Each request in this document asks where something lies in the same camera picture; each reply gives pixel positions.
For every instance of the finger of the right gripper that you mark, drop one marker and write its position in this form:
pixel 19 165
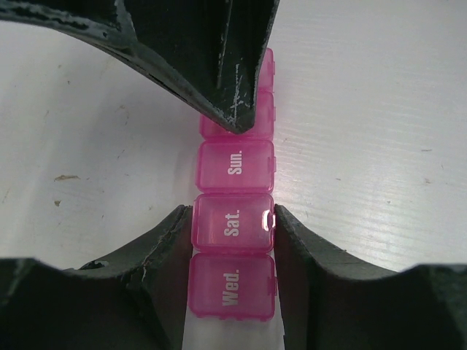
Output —
pixel 206 53

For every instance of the pink weekly pill organizer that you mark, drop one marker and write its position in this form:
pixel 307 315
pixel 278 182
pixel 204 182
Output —
pixel 232 271

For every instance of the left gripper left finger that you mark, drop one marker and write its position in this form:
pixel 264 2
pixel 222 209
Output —
pixel 132 298

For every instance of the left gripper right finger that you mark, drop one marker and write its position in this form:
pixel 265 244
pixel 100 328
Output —
pixel 330 299

